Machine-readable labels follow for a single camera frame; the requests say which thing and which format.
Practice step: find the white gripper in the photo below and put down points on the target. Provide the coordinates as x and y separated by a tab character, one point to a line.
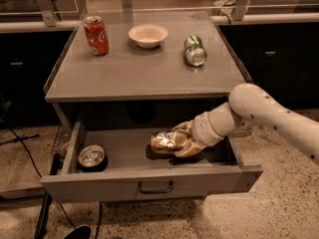
200	129

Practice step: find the orange soda can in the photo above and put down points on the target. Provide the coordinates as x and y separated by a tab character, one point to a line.
166	142

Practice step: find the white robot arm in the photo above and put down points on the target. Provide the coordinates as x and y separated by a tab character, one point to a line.
248	104

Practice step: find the grey open top drawer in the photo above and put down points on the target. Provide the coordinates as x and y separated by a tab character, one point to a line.
217	169

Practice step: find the green soda can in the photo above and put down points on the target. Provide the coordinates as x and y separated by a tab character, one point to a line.
194	51

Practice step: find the black can in drawer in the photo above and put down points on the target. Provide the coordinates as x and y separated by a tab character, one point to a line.
92	158

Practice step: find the red cola can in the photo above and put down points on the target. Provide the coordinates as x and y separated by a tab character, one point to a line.
96	34

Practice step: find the grey cabinet table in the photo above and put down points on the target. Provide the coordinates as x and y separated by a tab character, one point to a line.
129	72

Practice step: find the white bowl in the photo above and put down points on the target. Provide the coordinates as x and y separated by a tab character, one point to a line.
148	36

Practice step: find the black stand base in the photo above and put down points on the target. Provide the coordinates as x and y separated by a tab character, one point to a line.
81	232

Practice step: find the black drawer handle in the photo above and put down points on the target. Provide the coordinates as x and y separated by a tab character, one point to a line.
155	188

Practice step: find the wire mesh basket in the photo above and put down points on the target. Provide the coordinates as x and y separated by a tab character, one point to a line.
61	142

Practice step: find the grey metal rail frame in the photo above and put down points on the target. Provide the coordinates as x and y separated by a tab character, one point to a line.
58	15

